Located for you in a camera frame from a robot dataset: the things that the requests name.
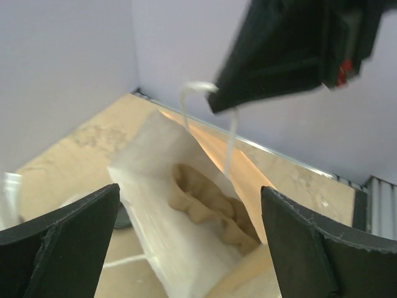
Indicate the brown paper bag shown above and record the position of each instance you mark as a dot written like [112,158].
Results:
[199,229]

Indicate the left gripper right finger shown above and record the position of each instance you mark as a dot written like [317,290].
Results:
[315,256]

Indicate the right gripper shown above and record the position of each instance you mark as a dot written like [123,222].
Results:
[279,49]

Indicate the brown cup carrier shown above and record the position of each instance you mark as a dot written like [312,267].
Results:
[202,200]

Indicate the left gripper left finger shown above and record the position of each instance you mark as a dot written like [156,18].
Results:
[61,253]

